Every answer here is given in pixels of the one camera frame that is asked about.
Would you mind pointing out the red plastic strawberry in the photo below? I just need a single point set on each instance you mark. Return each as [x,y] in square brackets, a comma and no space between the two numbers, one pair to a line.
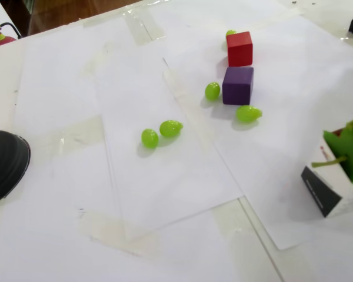
[350,152]

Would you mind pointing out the white and black cardboard box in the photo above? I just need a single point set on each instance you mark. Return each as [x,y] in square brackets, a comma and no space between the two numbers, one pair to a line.
[320,191]

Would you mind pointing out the green plastic grape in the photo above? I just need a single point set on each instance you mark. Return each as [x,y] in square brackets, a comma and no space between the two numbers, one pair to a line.
[149,138]
[212,91]
[170,128]
[230,32]
[247,114]

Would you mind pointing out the white paper sheet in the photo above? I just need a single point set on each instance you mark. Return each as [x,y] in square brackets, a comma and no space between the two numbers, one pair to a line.
[282,164]
[170,182]

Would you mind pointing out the purple wooden cube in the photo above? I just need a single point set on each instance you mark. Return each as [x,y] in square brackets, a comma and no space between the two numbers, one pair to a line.
[236,88]

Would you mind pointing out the red wooden cube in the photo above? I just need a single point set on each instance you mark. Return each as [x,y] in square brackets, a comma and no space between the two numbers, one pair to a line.
[239,51]

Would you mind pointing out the dark brown cabinet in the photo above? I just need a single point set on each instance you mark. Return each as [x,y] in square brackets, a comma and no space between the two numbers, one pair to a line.
[25,20]

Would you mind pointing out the black round object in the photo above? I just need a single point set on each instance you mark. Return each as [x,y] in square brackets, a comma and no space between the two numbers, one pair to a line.
[6,164]

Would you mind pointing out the red fire extinguisher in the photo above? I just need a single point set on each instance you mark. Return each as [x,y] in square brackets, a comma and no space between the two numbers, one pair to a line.
[4,41]

